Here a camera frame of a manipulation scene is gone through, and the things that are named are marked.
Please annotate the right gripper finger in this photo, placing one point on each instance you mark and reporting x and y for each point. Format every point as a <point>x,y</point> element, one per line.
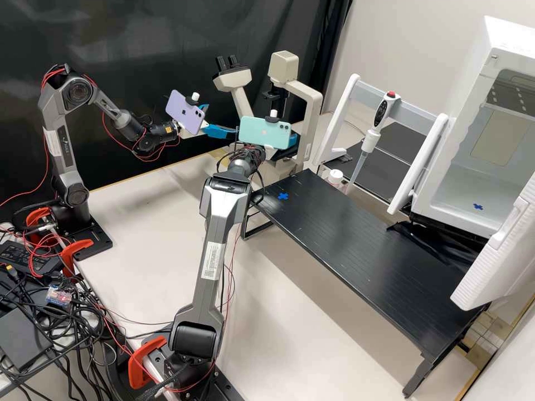
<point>294,140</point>

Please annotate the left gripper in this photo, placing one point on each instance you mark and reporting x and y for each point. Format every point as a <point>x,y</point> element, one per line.
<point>202,127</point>

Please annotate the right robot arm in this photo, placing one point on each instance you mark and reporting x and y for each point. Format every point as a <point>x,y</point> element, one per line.
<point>217,234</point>

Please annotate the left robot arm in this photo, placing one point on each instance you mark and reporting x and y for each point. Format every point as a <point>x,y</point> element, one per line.
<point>54,138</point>

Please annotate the cream microscope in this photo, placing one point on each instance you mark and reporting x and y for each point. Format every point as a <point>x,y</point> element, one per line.
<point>301,100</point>

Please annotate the white pipette stand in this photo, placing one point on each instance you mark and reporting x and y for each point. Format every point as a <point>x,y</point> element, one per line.
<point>334,125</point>

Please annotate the white-capped bottle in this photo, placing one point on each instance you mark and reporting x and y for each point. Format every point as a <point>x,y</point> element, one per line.
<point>336,177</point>

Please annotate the pipette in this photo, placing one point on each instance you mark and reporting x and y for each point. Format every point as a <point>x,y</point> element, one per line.
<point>382,110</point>

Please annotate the black platform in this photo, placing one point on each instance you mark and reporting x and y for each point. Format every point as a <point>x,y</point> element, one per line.
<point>388,179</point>
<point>411,138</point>
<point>355,250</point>

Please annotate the white incubator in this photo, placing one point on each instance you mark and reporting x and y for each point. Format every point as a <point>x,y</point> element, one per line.
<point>459,125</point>

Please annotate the orange clamp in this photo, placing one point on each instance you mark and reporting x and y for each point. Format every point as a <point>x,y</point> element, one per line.
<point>77,246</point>
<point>35,217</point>
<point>142,359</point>

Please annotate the black power adapter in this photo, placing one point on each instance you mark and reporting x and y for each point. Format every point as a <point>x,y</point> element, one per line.
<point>16,255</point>

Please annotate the incubator door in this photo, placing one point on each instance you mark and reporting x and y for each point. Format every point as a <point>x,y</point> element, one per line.
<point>493,267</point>

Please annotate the left wrist camera phone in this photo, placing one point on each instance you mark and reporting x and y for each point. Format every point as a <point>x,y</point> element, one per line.
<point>179,106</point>

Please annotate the wrist camera phone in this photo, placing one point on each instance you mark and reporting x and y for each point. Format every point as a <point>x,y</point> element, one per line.
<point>259,131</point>
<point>179,106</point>

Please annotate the right wrist camera phone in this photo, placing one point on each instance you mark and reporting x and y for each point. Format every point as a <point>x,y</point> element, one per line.
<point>259,131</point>

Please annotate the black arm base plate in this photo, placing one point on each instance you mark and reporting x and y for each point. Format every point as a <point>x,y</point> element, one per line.
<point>98,242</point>
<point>227,390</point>

